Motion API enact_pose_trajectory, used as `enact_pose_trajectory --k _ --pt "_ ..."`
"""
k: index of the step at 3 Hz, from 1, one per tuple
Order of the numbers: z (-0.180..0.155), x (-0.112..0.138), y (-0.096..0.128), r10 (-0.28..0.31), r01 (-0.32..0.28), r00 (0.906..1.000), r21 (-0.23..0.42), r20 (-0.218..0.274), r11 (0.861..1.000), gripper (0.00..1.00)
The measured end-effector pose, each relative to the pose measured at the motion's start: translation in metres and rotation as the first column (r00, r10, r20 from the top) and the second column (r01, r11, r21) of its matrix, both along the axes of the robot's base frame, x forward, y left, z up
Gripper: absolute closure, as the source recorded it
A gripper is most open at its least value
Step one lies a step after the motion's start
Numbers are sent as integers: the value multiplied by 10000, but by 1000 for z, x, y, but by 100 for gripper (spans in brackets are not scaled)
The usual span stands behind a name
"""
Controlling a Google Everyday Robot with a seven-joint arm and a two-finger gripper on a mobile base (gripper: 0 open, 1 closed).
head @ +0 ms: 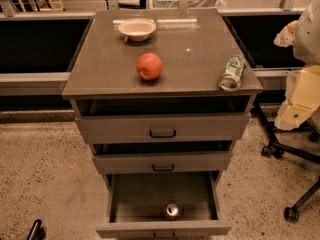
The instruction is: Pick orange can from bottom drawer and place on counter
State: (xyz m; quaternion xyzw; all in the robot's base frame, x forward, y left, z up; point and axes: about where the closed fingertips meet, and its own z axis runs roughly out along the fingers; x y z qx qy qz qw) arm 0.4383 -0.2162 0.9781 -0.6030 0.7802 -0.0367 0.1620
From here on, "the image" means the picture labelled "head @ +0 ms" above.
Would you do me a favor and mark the orange soda can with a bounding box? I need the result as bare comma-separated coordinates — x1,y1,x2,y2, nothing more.
166,203,180,220

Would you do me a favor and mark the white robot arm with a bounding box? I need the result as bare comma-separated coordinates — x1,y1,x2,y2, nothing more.
274,0,320,130

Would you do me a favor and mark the grey drawer cabinet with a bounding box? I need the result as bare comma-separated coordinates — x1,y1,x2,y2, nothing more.
61,8,264,240

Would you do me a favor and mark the grey top drawer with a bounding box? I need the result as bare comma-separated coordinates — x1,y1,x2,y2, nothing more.
71,95,253,145

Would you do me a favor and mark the grey drawer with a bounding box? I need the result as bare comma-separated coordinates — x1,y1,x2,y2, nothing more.
71,95,253,145
96,171,231,240
93,141,232,174

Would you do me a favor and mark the grey middle drawer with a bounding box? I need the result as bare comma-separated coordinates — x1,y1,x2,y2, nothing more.
93,141,232,174

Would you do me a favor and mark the green soda can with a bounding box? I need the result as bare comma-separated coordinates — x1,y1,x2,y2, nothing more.
218,55,246,92

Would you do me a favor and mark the grey bottom drawer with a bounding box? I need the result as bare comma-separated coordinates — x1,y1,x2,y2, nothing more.
96,171,231,240

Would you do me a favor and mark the red apple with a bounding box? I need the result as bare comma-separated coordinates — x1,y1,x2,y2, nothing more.
136,53,163,81

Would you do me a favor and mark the white bowl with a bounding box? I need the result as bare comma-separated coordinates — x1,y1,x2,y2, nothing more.
118,18,156,42

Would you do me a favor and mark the black object bottom left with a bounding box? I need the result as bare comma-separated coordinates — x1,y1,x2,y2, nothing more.
26,219,46,240

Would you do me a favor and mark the white wire basket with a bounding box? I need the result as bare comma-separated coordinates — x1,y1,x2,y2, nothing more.
146,0,226,10

